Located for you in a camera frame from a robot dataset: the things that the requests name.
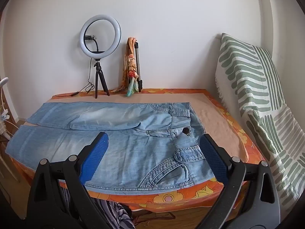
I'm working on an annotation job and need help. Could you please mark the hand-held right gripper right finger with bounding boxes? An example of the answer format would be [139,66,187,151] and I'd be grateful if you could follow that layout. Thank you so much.
[198,134,281,229]

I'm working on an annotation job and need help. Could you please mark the black ring light cable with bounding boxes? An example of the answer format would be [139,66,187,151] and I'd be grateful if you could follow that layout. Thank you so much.
[52,58,96,98]

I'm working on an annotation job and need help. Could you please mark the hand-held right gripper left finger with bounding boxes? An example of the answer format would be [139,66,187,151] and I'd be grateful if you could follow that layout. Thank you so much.
[26,132,109,229]

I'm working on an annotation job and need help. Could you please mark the black gooseneck phone holder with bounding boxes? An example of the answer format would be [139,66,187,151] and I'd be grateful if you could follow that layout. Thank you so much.
[84,35,105,54]

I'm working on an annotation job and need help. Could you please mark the green striped white blanket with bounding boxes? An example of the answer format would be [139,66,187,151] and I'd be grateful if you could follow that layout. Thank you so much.
[214,33,303,208]

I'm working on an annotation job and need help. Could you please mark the light blue denim pants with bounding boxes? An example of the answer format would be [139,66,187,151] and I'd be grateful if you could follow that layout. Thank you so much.
[5,101,216,193]

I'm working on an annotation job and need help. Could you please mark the orange patterned scarf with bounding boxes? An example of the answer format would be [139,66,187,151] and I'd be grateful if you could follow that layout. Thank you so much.
[111,37,141,97]

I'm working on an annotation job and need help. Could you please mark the white clip lamp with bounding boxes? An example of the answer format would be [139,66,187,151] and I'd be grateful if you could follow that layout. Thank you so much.
[0,77,13,124]

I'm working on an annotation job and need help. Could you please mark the black mini tripod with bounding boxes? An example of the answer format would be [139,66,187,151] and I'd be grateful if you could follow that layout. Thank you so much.
[93,58,110,99]

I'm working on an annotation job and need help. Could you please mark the white ring light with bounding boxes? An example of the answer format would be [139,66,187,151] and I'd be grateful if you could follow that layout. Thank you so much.
[80,14,122,59]

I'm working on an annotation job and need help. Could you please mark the person's dark striped clothing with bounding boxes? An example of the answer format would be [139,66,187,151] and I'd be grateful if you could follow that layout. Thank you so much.
[58,186,136,229]

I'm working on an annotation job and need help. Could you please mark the orange floral tablecloth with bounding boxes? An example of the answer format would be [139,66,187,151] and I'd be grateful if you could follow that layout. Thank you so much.
[11,88,266,211]

